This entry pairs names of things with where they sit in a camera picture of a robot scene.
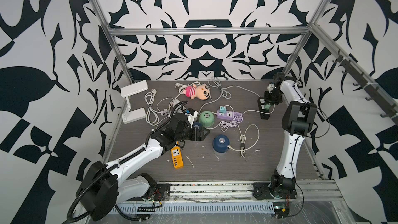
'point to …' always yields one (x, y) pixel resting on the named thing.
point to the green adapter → (267, 106)
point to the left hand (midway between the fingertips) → (203, 128)
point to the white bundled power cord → (152, 115)
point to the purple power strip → (230, 115)
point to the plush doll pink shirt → (201, 92)
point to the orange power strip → (177, 158)
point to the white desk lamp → (128, 90)
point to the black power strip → (261, 104)
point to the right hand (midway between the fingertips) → (268, 99)
